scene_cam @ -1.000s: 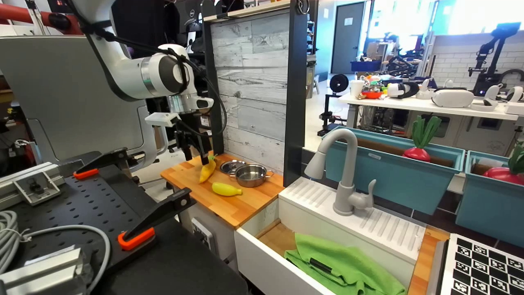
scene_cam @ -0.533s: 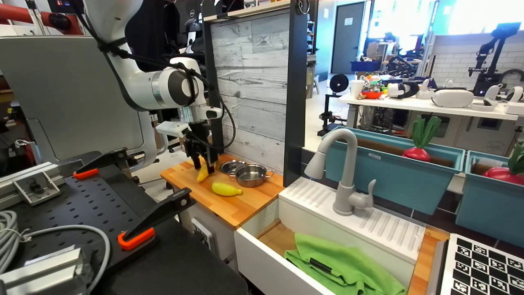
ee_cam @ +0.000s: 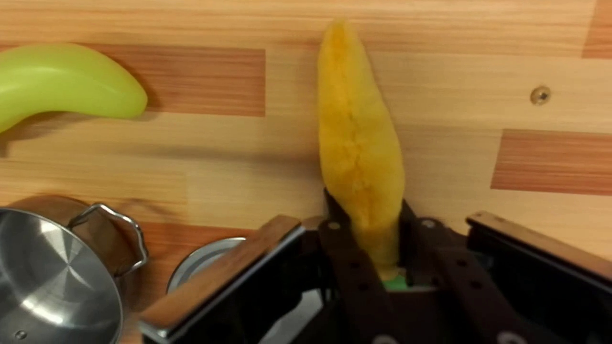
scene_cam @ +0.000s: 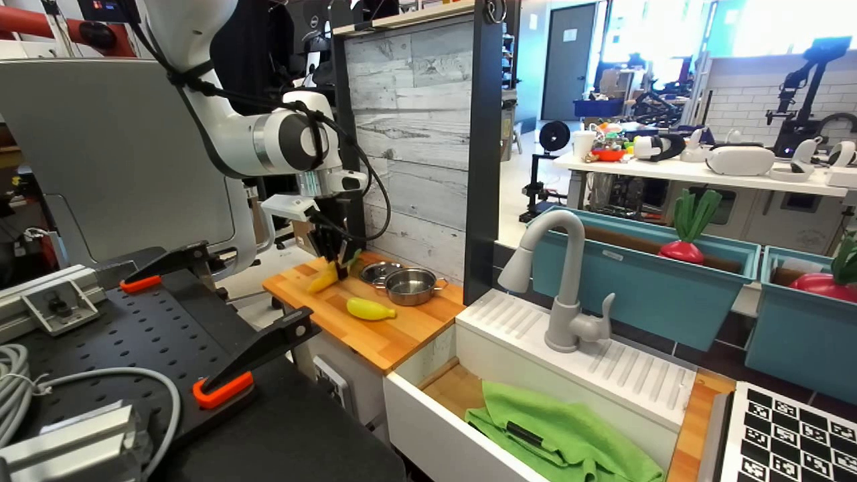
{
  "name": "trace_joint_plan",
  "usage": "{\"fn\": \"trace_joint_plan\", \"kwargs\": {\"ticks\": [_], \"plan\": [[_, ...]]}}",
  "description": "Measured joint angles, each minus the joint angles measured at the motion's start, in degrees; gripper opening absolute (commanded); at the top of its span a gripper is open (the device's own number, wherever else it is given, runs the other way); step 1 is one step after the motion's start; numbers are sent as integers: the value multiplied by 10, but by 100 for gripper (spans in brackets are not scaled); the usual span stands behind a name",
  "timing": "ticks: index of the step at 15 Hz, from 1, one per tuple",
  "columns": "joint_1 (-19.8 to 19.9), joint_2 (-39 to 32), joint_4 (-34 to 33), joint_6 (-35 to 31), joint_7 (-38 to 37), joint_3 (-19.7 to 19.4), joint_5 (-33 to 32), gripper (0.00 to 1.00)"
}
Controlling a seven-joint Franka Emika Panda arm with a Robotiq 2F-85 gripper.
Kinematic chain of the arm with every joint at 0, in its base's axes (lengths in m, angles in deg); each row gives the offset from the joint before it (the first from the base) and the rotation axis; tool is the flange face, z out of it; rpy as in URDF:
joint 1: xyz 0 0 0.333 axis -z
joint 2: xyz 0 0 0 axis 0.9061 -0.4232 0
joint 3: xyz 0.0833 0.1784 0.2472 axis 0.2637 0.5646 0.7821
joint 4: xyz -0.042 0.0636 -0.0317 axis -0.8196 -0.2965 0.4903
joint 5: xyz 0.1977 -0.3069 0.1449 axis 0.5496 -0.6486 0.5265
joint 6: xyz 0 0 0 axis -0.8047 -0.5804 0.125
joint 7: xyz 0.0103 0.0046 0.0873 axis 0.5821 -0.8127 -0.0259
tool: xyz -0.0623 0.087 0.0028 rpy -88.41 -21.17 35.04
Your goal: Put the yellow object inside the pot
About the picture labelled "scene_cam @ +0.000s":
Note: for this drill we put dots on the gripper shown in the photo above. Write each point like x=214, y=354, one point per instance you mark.
x=333, y=215

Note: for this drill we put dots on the yellow toy banana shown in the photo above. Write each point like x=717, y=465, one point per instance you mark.
x=369, y=309
x=323, y=280

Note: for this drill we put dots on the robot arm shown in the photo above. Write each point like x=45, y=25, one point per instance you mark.
x=234, y=137

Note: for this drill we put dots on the steel pot lid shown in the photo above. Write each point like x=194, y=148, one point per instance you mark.
x=376, y=272

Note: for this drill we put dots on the small steel pot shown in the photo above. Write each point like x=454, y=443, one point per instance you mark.
x=410, y=288

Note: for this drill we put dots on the black clamp with orange tip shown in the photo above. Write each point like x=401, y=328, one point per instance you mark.
x=171, y=261
x=258, y=351

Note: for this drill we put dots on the white socket plate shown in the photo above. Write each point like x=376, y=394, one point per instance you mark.
x=333, y=383

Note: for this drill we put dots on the toy kitchen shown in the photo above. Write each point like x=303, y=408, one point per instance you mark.
x=415, y=134

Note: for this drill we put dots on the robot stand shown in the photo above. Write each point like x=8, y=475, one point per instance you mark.
x=154, y=335

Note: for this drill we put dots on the white sink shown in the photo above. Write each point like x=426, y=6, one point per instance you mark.
x=535, y=348

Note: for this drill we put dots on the grey tap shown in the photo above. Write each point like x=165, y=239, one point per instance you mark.
x=568, y=281

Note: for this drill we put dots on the grey monitor back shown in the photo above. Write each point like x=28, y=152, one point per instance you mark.
x=114, y=154

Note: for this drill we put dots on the black printer with spool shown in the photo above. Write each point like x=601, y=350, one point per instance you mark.
x=552, y=137

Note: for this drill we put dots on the white cup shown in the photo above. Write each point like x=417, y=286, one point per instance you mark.
x=583, y=144

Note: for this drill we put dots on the red bowl of toys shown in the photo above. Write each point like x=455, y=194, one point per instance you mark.
x=608, y=152

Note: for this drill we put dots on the grey door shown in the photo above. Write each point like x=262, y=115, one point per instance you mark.
x=568, y=63

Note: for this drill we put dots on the blue bin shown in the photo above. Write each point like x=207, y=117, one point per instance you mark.
x=598, y=107

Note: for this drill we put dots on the green cloth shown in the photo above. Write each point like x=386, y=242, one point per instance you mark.
x=576, y=435

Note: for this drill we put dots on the teal planter box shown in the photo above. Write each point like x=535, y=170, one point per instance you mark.
x=643, y=288
x=803, y=341

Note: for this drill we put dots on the white headset with black visor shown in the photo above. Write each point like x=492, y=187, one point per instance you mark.
x=659, y=146

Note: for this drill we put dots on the white table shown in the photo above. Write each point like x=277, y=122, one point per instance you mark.
x=669, y=171

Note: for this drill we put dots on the red toy radish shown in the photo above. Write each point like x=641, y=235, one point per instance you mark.
x=820, y=284
x=683, y=251

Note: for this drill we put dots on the red pipe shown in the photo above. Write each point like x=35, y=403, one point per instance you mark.
x=60, y=27

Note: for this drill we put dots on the checkered marker board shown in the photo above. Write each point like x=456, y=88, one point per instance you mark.
x=790, y=438

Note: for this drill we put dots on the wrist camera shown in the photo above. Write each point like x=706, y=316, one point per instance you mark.
x=288, y=207

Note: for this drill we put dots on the aluminium rail bracket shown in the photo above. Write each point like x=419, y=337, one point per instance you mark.
x=73, y=445
x=47, y=301

